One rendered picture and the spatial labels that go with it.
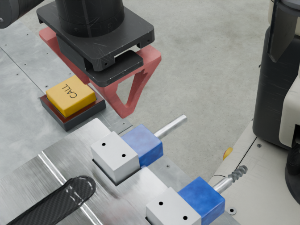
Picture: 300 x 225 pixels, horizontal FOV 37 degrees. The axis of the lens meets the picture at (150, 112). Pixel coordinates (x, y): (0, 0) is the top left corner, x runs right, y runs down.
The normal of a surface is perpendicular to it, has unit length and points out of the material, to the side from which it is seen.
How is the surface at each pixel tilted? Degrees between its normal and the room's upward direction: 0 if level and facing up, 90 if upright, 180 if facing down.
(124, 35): 1
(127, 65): 1
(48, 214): 3
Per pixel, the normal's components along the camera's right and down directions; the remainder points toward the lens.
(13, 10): 0.81, 0.56
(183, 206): -0.07, -0.69
